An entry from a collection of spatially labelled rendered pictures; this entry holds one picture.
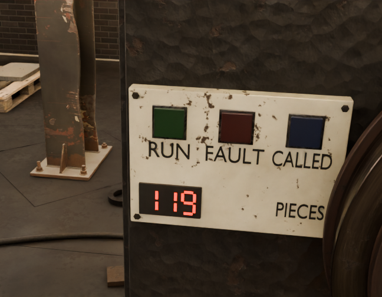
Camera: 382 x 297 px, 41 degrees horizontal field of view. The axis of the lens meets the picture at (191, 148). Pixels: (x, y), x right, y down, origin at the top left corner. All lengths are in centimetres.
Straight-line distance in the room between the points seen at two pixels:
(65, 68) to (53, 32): 22
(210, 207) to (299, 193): 11
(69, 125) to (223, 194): 276
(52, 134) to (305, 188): 288
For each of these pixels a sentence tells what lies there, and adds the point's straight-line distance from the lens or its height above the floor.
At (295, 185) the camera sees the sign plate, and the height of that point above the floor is 113.
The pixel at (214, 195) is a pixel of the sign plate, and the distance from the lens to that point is 64.
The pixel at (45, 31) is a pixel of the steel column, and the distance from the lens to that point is 327.
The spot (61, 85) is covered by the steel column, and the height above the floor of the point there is 59.
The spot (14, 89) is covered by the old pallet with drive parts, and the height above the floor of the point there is 15.
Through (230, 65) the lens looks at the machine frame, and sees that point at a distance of 61.
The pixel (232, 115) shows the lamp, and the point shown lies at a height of 122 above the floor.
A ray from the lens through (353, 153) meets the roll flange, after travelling 55.
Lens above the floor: 139
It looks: 21 degrees down
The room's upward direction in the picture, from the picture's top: 2 degrees clockwise
